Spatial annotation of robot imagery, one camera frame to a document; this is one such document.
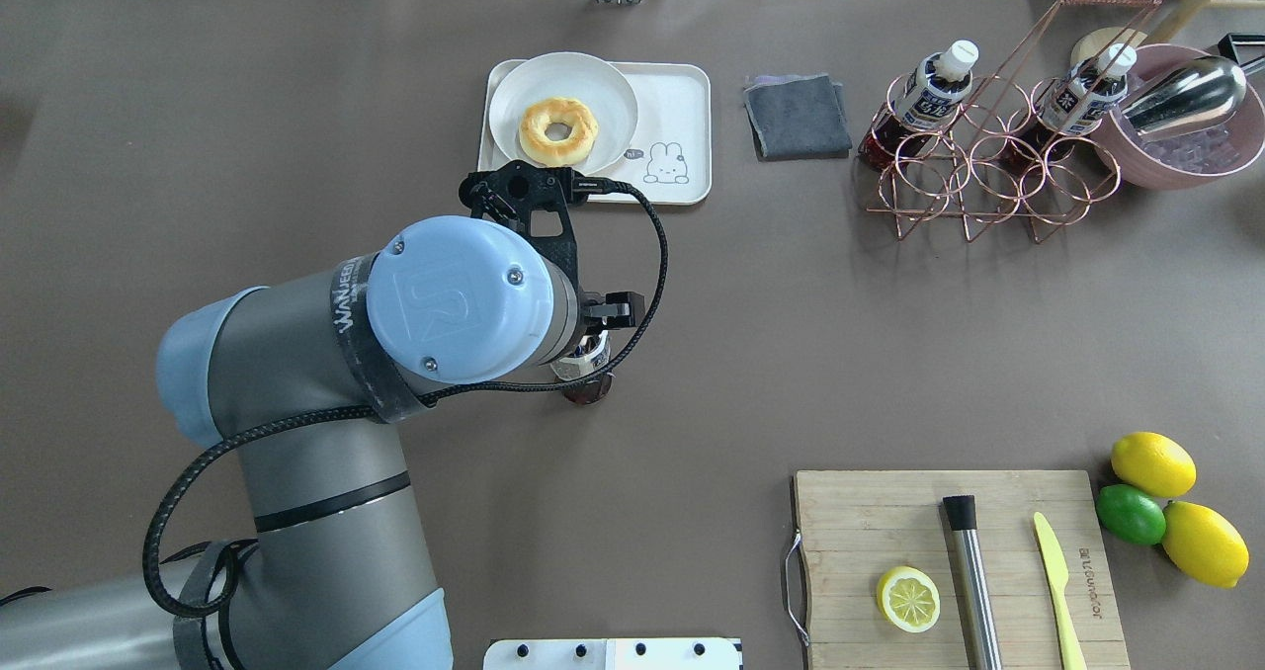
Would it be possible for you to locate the white round plate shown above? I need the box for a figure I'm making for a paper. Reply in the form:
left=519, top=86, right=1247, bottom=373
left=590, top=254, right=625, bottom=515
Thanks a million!
left=486, top=52, right=638, bottom=173

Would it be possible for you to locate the cream serving tray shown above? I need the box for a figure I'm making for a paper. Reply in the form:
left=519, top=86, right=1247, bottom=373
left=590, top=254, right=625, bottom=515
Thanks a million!
left=477, top=51, right=713, bottom=206

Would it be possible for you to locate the yellow lemon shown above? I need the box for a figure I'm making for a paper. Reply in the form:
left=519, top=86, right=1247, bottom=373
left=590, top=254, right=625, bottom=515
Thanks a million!
left=1161, top=502, right=1250, bottom=589
left=1109, top=431, right=1198, bottom=498

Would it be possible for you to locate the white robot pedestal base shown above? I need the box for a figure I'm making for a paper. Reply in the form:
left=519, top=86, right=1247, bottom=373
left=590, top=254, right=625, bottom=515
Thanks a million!
left=482, top=635, right=744, bottom=669

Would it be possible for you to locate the green lime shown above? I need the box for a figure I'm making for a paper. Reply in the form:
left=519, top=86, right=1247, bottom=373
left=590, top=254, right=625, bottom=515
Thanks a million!
left=1095, top=482, right=1168, bottom=545

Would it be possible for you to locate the pink ice bowl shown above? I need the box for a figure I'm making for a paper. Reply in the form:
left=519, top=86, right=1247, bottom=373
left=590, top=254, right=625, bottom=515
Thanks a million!
left=1090, top=44, right=1262, bottom=190

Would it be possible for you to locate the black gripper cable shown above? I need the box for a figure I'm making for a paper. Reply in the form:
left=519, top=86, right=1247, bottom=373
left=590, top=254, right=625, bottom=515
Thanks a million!
left=142, top=178, right=669, bottom=619

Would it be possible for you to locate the half lemon slice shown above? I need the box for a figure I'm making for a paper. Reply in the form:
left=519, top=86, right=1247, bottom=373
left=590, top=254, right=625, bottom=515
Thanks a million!
left=874, top=565, right=941, bottom=633

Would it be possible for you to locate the glazed donut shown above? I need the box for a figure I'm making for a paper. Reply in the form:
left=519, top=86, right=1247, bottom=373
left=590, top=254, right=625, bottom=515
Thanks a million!
left=517, top=97, right=601, bottom=167

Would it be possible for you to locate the grey folded cloth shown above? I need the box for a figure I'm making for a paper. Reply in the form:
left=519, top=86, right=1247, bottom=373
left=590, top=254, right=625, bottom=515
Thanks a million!
left=743, top=75, right=853, bottom=161

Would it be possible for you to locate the tea bottle in rack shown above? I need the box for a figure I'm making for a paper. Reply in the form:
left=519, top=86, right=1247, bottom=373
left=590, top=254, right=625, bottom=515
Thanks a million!
left=858, top=40, right=979, bottom=171
left=999, top=43, right=1136, bottom=174

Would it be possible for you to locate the metal ice scoop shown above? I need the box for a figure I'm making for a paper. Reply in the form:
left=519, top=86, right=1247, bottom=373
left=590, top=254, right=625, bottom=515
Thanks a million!
left=1122, top=54, right=1249, bottom=142

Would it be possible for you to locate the round wooden coaster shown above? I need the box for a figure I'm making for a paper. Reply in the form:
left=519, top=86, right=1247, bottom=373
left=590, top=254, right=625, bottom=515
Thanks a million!
left=1069, top=27, right=1147, bottom=66

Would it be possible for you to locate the copper wire bottle rack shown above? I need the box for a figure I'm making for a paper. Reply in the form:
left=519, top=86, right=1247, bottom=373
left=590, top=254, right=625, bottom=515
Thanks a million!
left=864, top=0, right=1164, bottom=243

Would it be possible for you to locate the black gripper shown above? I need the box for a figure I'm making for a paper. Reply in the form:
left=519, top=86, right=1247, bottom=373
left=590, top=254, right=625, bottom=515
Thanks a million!
left=573, top=291, right=646, bottom=358

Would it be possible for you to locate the wooden cutting board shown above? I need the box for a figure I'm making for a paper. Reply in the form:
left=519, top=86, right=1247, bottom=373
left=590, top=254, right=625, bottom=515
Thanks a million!
left=794, top=470, right=1131, bottom=669

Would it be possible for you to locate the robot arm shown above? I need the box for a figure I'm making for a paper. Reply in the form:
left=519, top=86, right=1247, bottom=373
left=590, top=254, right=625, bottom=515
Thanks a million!
left=3, top=215, right=660, bottom=669

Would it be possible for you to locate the yellow plastic knife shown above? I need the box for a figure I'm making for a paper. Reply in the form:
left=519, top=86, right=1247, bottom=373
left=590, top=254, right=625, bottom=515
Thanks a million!
left=1032, top=512, right=1088, bottom=670

